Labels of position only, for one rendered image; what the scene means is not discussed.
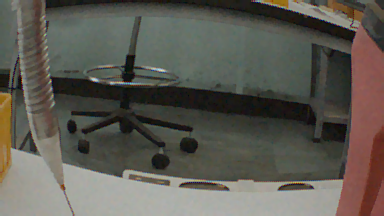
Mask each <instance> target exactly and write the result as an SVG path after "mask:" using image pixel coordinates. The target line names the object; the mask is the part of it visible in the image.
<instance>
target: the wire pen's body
mask: <svg viewBox="0 0 384 216"><path fill-rule="evenodd" d="M45 2H46V1H45V0H15V1H14V2H12V3H11V11H14V10H16V9H17V22H18V23H17V24H18V30H17V31H18V33H19V35H18V39H19V41H18V43H19V44H18V45H19V47H18V48H19V51H20V53H19V57H20V64H21V66H20V68H21V71H22V72H21V75H22V76H21V77H22V83H23V90H24V97H25V104H26V109H27V115H28V120H29V125H30V128H31V133H32V138H33V139H35V140H45V139H49V138H50V137H53V136H54V135H56V134H57V133H58V132H59V130H60V126H59V122H58V118H57V111H56V108H55V102H54V101H53V100H54V96H53V94H52V92H53V91H52V90H53V88H52V82H51V79H50V78H51V74H50V72H49V71H50V66H48V65H49V59H48V56H49V55H48V52H47V51H48V46H47V43H48V42H47V39H46V38H47V33H45V32H46V31H47V30H46V29H47V28H46V21H45V19H46V15H45V7H46V5H45Z"/></svg>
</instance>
